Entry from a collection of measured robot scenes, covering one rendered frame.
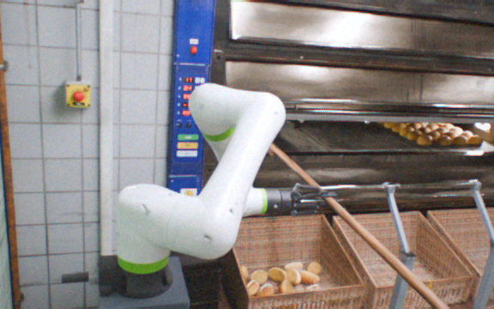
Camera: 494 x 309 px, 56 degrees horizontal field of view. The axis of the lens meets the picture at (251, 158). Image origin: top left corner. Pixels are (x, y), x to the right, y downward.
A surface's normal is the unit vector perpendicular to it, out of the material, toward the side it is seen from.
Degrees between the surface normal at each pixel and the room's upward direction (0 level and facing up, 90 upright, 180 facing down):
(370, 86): 70
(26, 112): 90
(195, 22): 90
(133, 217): 88
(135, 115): 90
